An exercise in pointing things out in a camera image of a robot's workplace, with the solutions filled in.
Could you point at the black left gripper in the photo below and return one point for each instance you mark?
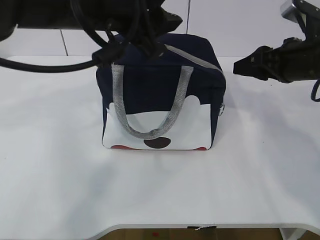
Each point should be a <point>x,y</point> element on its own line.
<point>142,22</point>

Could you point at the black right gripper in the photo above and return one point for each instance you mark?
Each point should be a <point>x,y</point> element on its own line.
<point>284,64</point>

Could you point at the navy blue lunch bag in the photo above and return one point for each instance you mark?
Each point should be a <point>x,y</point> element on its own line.
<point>172,102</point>

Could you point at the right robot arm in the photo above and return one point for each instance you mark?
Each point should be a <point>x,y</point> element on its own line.
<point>310,47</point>

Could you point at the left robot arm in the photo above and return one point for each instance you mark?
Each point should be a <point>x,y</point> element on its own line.
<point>106,22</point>

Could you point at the white right table leg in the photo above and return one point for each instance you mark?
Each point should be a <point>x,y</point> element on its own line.
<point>292,233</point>

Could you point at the black tape on table edge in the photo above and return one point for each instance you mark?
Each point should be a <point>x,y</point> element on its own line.
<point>202,228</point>

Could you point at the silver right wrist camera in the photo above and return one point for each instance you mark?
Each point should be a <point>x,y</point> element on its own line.
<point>289,11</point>

